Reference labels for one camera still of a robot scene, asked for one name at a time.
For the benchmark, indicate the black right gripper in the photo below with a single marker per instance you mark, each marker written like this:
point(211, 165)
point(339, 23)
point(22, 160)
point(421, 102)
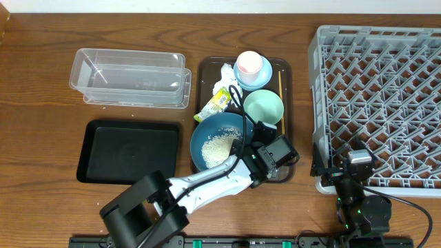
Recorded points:
point(333, 175)

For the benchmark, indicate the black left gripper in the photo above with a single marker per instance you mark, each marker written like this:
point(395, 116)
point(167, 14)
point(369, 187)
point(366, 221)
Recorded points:
point(246, 147)

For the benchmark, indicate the white rice pile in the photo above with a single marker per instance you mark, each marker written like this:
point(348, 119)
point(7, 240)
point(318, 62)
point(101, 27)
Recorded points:
point(217, 147)

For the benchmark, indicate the yellow green snack wrapper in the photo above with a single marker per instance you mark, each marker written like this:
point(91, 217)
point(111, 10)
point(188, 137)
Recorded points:
point(217, 104)

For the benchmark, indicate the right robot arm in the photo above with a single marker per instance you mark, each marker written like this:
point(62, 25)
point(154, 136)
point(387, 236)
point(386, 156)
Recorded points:
point(366, 218)

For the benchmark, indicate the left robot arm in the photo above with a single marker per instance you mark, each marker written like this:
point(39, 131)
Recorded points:
point(153, 210)

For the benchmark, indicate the grey dishwasher rack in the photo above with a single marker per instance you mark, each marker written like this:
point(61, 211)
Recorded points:
point(382, 85)

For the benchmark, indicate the brown serving tray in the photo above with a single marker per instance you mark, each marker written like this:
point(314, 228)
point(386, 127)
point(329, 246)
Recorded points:
point(209, 72)

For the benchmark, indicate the mint green bowl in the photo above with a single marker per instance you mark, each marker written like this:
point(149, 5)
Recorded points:
point(265, 106)

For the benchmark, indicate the light blue small bowl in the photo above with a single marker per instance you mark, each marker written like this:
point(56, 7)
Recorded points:
point(263, 78)

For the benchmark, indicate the wooden chopstick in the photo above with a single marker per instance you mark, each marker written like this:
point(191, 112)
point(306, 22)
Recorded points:
point(280, 89)

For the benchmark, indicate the pink plastic cup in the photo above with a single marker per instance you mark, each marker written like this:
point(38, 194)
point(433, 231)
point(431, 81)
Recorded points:
point(249, 64)

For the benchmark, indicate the black tray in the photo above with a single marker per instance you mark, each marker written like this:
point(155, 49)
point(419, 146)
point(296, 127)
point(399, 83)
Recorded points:
point(123, 152)

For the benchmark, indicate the clear plastic bin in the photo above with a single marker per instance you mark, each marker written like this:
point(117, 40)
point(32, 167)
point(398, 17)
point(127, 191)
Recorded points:
point(131, 78)

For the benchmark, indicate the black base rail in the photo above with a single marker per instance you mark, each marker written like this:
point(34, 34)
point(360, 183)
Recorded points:
point(192, 242)

